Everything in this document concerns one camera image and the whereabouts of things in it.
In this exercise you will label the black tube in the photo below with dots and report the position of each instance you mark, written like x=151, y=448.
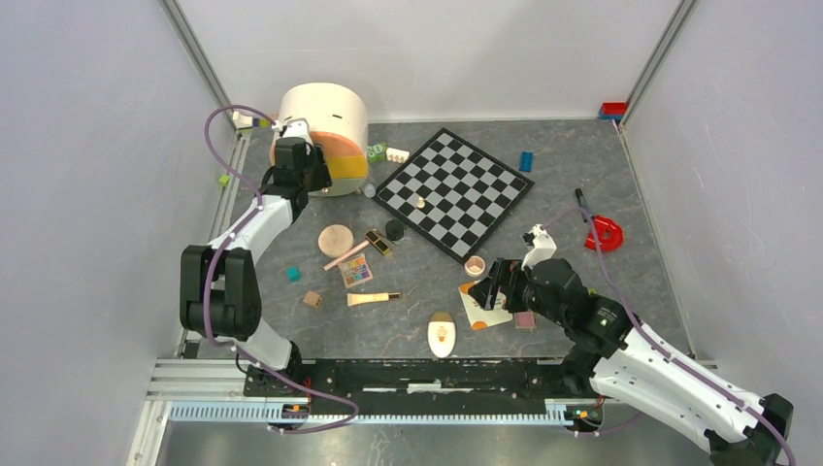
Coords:
x=586, y=212

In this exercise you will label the small round pink jar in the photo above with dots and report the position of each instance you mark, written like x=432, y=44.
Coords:
x=475, y=266

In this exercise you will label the red blue bricks corner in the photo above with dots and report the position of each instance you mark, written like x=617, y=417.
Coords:
x=612, y=110

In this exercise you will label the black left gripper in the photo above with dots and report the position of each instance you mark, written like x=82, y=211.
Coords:
x=316, y=159

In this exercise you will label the small teal cube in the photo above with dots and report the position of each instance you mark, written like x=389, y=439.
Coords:
x=293, y=274

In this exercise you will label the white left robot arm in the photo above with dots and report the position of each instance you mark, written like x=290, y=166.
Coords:
x=219, y=295

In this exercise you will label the white orange sachet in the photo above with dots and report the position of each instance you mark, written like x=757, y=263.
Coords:
x=478, y=317

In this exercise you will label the yellow drawer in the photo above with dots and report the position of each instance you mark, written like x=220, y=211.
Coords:
x=347, y=167

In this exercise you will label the blue lego brick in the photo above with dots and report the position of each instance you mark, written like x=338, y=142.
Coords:
x=526, y=160

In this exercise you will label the pink lip pencil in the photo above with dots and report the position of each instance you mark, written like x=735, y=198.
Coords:
x=346, y=255

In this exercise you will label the pink brown blush palette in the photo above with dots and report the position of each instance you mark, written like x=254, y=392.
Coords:
x=525, y=320

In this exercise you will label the green toy block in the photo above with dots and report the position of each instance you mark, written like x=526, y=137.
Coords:
x=376, y=152

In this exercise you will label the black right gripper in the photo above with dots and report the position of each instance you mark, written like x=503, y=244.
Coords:
x=507, y=273

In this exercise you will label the colourful eyeshadow palette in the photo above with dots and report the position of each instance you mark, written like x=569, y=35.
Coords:
x=355, y=270

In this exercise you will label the wooden handle makeup brush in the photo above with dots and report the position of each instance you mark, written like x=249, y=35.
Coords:
x=355, y=299

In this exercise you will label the white lego brick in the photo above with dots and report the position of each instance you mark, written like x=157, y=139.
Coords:
x=397, y=156

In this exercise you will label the round pink compact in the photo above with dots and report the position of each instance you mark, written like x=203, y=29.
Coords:
x=334, y=240

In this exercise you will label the black grey chessboard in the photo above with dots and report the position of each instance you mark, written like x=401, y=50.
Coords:
x=468, y=194

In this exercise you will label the black mounting rail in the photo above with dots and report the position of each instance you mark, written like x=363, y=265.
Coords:
x=422, y=387

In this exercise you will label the white round drawer organizer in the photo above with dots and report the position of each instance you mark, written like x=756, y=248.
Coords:
x=332, y=108

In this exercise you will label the red letter D toy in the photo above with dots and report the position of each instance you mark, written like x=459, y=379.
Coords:
x=609, y=233

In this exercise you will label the small wooden cube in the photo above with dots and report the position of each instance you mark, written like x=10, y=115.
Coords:
x=312, y=299

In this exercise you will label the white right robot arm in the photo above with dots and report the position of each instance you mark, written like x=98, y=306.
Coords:
x=617, y=356

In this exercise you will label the black round cap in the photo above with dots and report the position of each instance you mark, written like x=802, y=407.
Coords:
x=394, y=230

